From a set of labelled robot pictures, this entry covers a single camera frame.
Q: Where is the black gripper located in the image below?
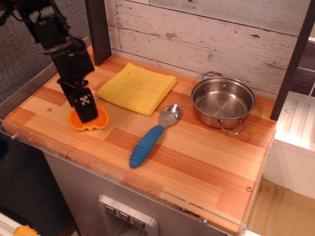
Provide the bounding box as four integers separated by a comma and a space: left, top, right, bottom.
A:
43, 36, 98, 123

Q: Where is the orange toy half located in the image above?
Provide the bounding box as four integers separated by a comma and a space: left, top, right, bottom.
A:
67, 102, 110, 131

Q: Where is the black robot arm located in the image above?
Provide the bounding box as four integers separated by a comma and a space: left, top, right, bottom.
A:
0, 0, 98, 123

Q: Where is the yellow folded cloth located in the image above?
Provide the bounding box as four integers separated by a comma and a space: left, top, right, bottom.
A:
96, 63, 176, 116

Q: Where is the clear acrylic table guard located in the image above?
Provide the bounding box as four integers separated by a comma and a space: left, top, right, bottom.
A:
0, 36, 276, 233

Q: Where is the grey cabinet with dispenser panel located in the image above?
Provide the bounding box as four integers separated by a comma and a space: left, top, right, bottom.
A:
44, 153, 224, 236

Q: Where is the stainless steel pot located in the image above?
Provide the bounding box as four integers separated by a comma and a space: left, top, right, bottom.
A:
190, 71, 256, 135

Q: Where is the yellow object at bottom left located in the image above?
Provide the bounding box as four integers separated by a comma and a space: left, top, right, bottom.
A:
13, 225, 39, 236

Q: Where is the blue handled metal spoon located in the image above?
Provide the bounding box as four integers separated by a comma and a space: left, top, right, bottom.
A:
129, 104, 181, 168

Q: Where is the dark right shelf post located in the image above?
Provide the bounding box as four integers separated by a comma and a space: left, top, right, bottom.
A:
270, 0, 315, 121

